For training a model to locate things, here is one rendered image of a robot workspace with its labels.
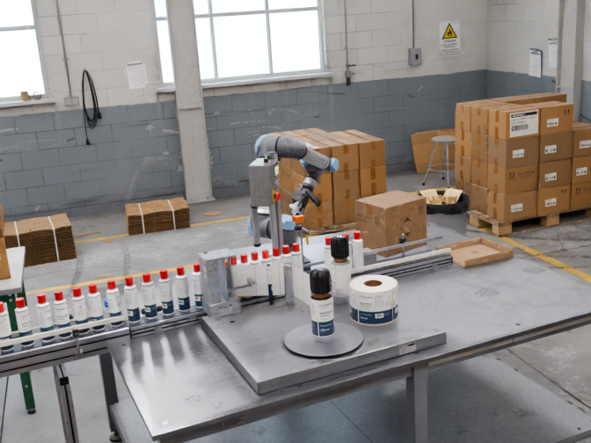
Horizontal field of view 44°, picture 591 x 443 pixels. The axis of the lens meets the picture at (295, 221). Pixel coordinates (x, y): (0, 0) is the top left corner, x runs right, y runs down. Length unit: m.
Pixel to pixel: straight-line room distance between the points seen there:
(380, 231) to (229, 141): 5.14
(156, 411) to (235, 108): 6.44
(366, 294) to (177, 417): 0.91
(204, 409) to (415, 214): 1.81
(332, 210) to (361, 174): 0.43
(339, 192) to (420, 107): 3.03
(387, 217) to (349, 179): 3.08
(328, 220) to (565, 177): 2.22
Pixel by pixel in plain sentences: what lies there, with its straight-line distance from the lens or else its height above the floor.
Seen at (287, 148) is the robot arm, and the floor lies 1.45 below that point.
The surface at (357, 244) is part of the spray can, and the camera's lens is 3.56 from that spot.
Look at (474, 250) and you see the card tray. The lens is 4.05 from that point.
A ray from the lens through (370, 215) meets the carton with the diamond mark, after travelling 3.92.
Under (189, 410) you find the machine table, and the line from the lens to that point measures 2.66.
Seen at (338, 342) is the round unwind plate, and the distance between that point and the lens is 2.89.
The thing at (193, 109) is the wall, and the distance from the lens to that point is 8.65.
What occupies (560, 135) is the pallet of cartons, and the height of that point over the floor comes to 0.87.
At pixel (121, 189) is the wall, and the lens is 8.74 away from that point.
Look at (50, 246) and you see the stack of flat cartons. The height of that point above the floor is 0.15.
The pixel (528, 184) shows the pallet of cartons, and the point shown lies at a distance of 7.03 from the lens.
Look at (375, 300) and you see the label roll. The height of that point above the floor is 0.99.
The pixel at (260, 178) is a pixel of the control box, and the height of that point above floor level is 1.41.
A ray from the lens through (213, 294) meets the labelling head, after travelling 3.18.
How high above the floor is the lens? 2.14
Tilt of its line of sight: 16 degrees down
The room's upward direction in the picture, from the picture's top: 4 degrees counter-clockwise
